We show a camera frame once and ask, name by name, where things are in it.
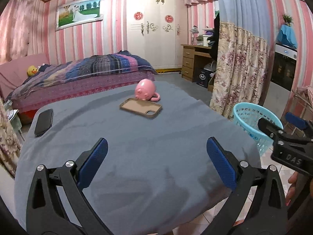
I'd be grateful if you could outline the floral curtain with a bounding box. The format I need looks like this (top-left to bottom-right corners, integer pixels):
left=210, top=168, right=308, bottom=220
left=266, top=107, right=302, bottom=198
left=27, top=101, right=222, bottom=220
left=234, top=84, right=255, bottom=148
left=210, top=22, right=268, bottom=118

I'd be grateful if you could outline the metal wire rack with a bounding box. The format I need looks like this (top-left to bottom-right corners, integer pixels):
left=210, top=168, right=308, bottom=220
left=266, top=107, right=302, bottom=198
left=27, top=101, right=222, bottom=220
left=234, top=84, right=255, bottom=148
left=283, top=89, right=312, bottom=137

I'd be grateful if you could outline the blue cloth on dispenser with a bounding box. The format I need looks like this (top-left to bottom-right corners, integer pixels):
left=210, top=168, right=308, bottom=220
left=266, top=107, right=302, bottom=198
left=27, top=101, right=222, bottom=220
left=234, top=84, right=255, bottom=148
left=276, top=24, right=298, bottom=49

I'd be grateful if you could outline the desk lamp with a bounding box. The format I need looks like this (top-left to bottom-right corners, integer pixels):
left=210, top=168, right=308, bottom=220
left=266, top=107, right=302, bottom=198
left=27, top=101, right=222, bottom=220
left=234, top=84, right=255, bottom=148
left=190, top=25, right=199, bottom=45

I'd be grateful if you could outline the black white water dispenser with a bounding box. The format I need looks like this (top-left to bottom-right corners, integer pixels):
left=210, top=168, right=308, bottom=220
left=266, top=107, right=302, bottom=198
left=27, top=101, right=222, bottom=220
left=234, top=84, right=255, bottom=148
left=263, top=43, right=297, bottom=118

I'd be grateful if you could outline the pink cloth on rack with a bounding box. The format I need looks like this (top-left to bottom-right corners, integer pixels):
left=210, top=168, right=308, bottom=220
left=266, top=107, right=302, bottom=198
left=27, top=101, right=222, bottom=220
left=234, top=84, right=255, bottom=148
left=297, top=85, right=313, bottom=105

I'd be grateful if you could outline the framed wedding picture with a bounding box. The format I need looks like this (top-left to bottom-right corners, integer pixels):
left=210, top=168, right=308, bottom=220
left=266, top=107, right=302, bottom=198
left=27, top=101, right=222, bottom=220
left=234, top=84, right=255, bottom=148
left=56, top=0, right=103, bottom=31

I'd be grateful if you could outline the small side stool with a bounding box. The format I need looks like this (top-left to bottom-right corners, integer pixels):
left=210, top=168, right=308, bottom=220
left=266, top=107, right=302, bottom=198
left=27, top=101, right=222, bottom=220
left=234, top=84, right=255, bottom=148
left=4, top=100, right=25, bottom=143

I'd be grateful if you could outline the wooden desk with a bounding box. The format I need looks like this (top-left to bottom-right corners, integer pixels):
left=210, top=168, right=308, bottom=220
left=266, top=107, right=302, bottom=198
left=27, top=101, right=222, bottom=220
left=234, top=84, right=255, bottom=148
left=181, top=44, right=213, bottom=82

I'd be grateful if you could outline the bed with plaid quilt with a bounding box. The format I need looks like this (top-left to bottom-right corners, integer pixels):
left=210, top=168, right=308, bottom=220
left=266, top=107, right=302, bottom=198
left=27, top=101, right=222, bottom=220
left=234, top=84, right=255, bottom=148
left=6, top=50, right=156, bottom=117

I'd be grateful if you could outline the white wardrobe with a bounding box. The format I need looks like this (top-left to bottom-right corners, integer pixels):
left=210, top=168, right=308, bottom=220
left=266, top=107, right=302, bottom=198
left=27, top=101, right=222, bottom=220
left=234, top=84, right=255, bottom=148
left=126, top=0, right=188, bottom=70

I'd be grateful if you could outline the blue plastic waste basket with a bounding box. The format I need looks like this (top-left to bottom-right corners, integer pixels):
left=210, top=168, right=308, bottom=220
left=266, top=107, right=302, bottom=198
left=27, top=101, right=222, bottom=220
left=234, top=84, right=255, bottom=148
left=233, top=102, right=283, bottom=156

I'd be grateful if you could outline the yellow plush duck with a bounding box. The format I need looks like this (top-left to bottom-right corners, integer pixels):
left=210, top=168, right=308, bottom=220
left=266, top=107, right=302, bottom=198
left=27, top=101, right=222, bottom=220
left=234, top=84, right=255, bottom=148
left=27, top=65, right=38, bottom=77

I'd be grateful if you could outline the grey blue table cloth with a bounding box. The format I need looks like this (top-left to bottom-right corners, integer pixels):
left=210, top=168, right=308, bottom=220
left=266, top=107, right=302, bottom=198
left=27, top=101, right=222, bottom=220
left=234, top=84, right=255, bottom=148
left=14, top=82, right=261, bottom=234

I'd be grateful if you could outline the pink pig mug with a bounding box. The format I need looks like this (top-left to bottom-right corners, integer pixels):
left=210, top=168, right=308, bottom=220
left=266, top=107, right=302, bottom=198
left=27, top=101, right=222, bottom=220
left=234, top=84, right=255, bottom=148
left=135, top=79, right=161, bottom=102

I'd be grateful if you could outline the black phone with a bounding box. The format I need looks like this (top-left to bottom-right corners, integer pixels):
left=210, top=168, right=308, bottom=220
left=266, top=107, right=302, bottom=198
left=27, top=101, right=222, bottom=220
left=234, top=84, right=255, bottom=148
left=34, top=109, right=54, bottom=137

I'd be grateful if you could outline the small potted plant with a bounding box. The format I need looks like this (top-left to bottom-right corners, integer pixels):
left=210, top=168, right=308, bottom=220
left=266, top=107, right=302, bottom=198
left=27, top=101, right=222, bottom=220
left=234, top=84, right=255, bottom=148
left=282, top=14, right=293, bottom=27

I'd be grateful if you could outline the pink headboard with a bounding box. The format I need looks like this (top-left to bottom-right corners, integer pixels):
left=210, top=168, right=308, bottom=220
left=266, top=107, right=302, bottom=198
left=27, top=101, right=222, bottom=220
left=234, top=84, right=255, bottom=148
left=0, top=53, right=49, bottom=99

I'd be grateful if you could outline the black box under desk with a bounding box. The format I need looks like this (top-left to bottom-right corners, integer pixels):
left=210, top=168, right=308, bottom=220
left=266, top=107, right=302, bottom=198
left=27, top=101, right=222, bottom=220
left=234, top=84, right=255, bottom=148
left=196, top=69, right=214, bottom=88

